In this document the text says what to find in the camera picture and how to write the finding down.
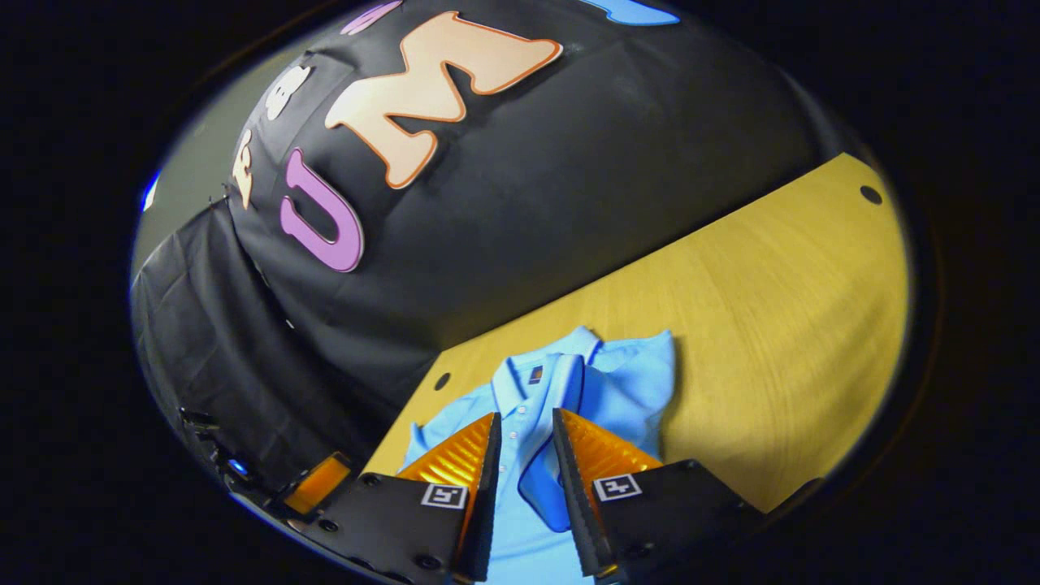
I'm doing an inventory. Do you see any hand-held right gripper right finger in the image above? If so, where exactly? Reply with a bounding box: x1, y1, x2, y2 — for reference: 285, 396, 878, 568
552, 407, 766, 581

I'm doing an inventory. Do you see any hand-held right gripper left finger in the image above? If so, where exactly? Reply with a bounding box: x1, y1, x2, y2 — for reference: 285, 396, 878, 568
313, 411, 504, 585

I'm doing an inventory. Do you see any light blue T-shirt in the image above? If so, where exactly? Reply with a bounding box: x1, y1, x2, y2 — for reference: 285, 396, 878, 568
402, 325, 677, 585

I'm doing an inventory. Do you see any black backdrop cloth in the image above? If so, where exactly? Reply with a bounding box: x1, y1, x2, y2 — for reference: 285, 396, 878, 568
130, 0, 866, 505

